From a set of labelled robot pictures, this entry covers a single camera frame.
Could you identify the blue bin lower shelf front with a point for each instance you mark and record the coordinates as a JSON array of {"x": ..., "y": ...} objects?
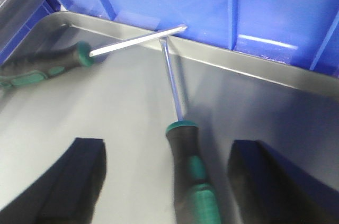
[{"x": 302, "y": 33}]

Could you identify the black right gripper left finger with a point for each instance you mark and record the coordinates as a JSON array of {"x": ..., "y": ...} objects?
[{"x": 67, "y": 192}]

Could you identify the cross green screwdriver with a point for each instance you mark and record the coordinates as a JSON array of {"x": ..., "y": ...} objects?
[{"x": 39, "y": 66}]

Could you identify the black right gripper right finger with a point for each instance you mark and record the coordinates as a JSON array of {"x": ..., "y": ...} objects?
[{"x": 269, "y": 188}]

